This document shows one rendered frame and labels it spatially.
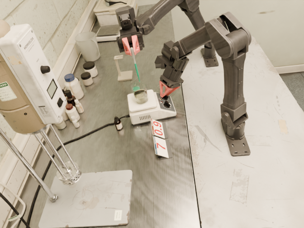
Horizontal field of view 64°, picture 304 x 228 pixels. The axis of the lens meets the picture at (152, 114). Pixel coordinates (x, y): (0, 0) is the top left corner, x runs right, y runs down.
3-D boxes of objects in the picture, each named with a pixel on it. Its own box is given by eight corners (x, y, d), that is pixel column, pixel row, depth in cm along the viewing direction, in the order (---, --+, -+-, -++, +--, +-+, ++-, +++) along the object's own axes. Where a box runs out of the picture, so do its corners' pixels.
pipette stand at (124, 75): (132, 71, 140) (128, 51, 132) (132, 79, 135) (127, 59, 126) (119, 73, 141) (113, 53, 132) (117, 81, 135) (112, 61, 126)
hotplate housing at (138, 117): (170, 99, 118) (169, 86, 113) (177, 117, 108) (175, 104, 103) (125, 108, 117) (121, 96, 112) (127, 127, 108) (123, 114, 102)
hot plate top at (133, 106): (153, 90, 112) (152, 88, 111) (157, 106, 103) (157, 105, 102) (127, 95, 112) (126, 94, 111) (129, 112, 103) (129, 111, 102)
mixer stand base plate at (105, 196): (132, 170, 91) (132, 169, 90) (128, 225, 76) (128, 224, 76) (55, 176, 94) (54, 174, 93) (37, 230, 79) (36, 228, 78)
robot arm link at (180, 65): (166, 64, 104) (173, 49, 100) (175, 64, 108) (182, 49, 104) (177, 73, 100) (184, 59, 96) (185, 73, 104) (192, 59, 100)
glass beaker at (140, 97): (140, 95, 110) (136, 79, 104) (151, 98, 107) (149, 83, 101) (130, 104, 106) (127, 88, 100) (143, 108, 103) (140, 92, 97)
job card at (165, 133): (165, 122, 107) (164, 116, 104) (168, 138, 100) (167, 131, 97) (151, 125, 107) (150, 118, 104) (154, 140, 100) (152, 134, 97)
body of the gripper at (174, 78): (158, 78, 105) (165, 64, 101) (172, 76, 112) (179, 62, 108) (168, 87, 102) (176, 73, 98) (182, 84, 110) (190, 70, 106)
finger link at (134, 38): (139, 43, 88) (135, 32, 95) (119, 48, 88) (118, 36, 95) (142, 59, 93) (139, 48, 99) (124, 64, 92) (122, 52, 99)
